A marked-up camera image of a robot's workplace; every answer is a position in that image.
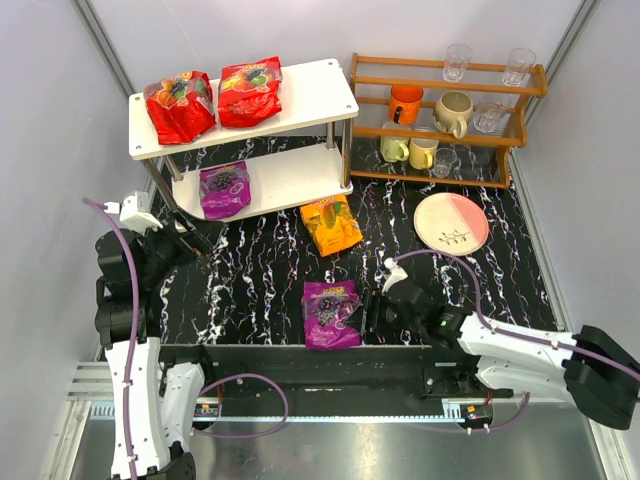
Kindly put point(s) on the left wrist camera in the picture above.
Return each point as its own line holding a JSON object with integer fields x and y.
{"x": 134, "y": 212}

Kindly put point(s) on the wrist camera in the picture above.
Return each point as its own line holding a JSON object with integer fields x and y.
{"x": 395, "y": 274}
{"x": 134, "y": 212}

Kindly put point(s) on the yellow mug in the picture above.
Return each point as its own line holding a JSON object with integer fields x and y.
{"x": 422, "y": 152}

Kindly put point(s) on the white two-tier shelf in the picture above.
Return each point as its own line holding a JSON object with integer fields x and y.
{"x": 297, "y": 157}

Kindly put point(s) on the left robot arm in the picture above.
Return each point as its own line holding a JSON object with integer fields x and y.
{"x": 155, "y": 391}

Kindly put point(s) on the green mug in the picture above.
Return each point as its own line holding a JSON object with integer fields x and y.
{"x": 394, "y": 148}

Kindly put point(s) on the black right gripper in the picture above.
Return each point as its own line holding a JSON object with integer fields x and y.
{"x": 376, "y": 310}

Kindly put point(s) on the wooden cup rack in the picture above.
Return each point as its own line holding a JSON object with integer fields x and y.
{"x": 480, "y": 78}

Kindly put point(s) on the orange mug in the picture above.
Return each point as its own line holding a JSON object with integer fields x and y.
{"x": 405, "y": 103}

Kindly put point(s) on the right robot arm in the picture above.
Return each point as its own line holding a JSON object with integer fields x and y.
{"x": 587, "y": 369}

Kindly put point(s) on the large red candy bag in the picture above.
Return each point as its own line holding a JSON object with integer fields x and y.
{"x": 180, "y": 107}

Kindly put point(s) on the clear glass top left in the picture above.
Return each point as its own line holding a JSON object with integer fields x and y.
{"x": 457, "y": 58}

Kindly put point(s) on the beige ceramic mug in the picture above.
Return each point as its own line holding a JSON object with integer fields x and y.
{"x": 452, "y": 113}

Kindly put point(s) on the purple candy bag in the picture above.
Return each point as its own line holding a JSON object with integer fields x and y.
{"x": 326, "y": 309}
{"x": 224, "y": 190}

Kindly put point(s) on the clear glass top right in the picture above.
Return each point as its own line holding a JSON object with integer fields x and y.
{"x": 518, "y": 66}

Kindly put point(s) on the yellow mango candy bag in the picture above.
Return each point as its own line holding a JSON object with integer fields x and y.
{"x": 331, "y": 224}

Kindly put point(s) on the pink beige plate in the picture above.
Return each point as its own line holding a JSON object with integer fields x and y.
{"x": 451, "y": 223}

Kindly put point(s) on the clear glass bottom shelf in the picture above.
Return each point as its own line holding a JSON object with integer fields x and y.
{"x": 444, "y": 161}

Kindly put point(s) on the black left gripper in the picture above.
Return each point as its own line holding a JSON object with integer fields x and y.
{"x": 189, "y": 236}

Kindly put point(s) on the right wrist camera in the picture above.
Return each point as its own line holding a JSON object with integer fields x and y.
{"x": 395, "y": 274}

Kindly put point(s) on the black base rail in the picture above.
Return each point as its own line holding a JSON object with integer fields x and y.
{"x": 423, "y": 371}

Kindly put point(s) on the small red candy bag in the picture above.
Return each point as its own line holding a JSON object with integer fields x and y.
{"x": 248, "y": 93}

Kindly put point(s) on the clear glass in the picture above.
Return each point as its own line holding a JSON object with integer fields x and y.
{"x": 457, "y": 58}
{"x": 518, "y": 66}

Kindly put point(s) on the clear glass middle shelf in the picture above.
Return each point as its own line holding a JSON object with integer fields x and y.
{"x": 489, "y": 114}

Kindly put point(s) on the clear glass shelf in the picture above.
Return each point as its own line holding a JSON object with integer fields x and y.
{"x": 489, "y": 114}
{"x": 444, "y": 161}

